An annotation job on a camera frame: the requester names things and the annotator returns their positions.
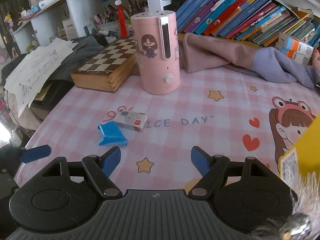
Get white pen holder with pens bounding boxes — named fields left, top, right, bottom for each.
left=93, top=3, right=121, bottom=34

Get row of colourful books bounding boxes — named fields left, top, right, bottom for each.
left=175, top=0, right=319, bottom=48

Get yellow cardboard box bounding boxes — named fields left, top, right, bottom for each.
left=277, top=113, right=320, bottom=188

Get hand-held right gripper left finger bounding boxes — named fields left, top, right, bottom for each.
left=41, top=146, right=123, bottom=199

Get wooden chess board box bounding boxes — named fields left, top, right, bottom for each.
left=70, top=36, right=138, bottom=93

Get pink cloth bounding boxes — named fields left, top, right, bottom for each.
left=178, top=32, right=263, bottom=76

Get green lidded box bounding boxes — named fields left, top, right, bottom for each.
left=126, top=20, right=136, bottom=37

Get blue plastic piece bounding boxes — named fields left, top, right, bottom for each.
left=97, top=121, right=129, bottom=148

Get white box red label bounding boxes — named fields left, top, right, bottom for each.
left=62, top=17, right=78, bottom=39

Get white shelf unit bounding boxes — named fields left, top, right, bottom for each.
left=11, top=0, right=320, bottom=53

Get pink checked tablecloth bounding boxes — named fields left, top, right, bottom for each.
left=13, top=67, right=320, bottom=198

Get silver metal bell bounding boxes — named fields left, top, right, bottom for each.
left=278, top=213, right=312, bottom=240

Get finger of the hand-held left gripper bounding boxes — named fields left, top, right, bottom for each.
left=19, top=144, right=52, bottom=164

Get pink pig plush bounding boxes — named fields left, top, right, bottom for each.
left=310, top=48, right=320, bottom=73

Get red tassel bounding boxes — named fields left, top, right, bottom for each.
left=115, top=0, right=128, bottom=38

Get lilac cloth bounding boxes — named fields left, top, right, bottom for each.
left=250, top=47, right=320, bottom=91

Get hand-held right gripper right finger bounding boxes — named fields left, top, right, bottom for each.
left=188, top=145, right=268, bottom=198

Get pink cylindrical humidifier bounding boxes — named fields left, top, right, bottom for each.
left=130, top=10, right=181, bottom=96

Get blue tissue pack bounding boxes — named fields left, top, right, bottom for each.
left=25, top=5, right=42, bottom=18

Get beige cloth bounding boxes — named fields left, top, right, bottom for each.
left=0, top=89, right=43, bottom=131

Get stack of printed paper sheets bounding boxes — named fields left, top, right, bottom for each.
left=3, top=37, right=79, bottom=118

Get dark grey cloth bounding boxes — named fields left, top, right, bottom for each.
left=48, top=35, right=106, bottom=81

